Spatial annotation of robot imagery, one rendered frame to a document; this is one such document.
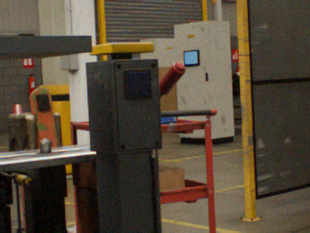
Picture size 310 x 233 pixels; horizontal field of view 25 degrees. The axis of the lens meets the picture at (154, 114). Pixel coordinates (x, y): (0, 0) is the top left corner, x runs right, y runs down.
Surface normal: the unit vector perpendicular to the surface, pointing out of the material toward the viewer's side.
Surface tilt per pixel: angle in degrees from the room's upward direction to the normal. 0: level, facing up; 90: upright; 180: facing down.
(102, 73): 90
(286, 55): 90
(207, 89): 90
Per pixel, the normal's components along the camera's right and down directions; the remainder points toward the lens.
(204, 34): -0.73, 0.07
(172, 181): 0.58, 0.01
